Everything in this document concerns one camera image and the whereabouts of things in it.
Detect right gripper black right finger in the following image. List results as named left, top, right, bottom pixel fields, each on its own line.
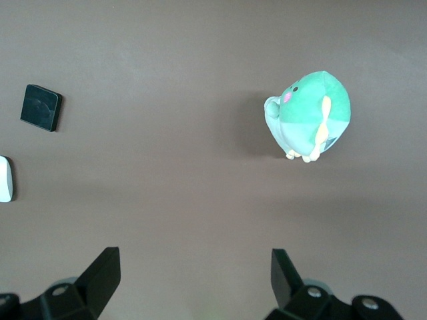
left=265, top=248, right=406, bottom=320

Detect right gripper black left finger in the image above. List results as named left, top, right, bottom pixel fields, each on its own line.
left=0, top=246, right=121, bottom=320

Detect white computer mouse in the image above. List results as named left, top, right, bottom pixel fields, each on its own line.
left=0, top=155, right=17, bottom=203

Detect small black phone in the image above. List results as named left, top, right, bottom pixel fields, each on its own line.
left=19, top=83, right=63, bottom=133

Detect green dinosaur plush toy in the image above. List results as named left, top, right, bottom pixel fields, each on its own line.
left=263, top=69, right=352, bottom=164

